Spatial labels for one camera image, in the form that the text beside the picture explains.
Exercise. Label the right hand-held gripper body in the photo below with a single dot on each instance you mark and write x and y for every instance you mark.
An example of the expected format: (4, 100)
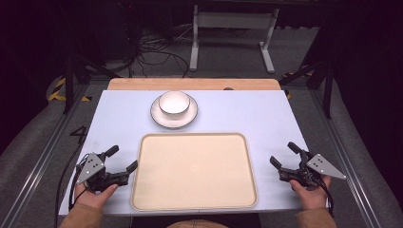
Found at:
(321, 165)

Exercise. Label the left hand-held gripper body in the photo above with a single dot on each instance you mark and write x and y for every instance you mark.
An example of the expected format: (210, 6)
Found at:
(95, 177)

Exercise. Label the person's left hand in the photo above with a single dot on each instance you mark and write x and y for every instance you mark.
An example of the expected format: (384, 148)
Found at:
(93, 199)

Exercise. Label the person's right hand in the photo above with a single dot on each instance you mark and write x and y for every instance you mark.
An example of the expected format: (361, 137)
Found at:
(313, 199)

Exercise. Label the beige tray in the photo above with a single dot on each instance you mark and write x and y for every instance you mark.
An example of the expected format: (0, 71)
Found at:
(193, 172)

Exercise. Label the white plate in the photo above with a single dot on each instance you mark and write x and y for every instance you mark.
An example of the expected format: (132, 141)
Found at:
(173, 121)

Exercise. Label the black tripod stand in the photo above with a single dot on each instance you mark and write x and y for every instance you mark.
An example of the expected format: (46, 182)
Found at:
(328, 88)
(69, 85)

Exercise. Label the white bowl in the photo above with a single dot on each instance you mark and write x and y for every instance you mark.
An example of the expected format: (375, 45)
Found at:
(174, 101)

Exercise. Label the yellow black floor tape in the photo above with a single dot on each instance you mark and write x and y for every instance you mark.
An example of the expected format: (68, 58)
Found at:
(57, 93)

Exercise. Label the wooden table board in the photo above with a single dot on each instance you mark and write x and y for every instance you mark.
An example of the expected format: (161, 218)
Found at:
(190, 84)

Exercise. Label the white metal stand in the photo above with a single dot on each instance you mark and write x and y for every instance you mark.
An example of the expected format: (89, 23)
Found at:
(234, 20)

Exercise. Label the aluminium rail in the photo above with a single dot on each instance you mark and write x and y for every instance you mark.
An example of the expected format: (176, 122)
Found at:
(345, 164)
(41, 161)

